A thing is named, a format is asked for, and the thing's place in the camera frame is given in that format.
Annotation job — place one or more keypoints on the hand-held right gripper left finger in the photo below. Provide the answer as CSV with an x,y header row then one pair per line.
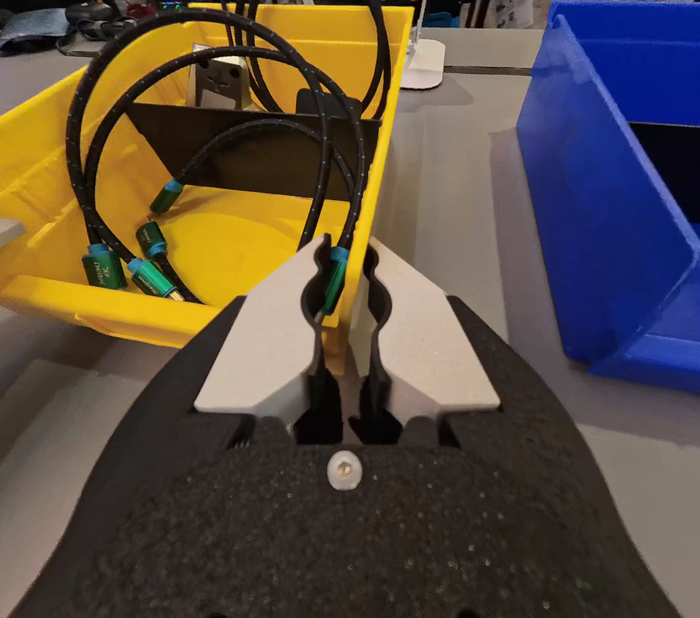
x,y
262,350

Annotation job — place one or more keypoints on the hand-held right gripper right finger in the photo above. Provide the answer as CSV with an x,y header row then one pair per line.
x,y
432,350

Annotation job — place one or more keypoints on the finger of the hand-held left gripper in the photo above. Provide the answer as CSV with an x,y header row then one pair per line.
x,y
10,232

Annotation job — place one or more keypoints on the yellow storage bin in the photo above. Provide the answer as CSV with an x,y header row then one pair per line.
x,y
229,246

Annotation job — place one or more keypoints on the blue storage bin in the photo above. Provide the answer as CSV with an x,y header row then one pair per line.
x,y
601,246

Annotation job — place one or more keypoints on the black bin divider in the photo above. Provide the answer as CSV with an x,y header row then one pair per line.
x,y
672,170
262,159

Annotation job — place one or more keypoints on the grey cloth pouch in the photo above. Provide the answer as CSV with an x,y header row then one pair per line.
x,y
33,30

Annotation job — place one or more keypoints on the black computer mouse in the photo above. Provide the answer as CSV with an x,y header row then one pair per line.
x,y
87,11

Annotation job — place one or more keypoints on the black hub adapter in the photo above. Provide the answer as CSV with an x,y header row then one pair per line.
x,y
328,104

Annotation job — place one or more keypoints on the silver hub adapter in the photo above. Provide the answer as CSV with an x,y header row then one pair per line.
x,y
219,82

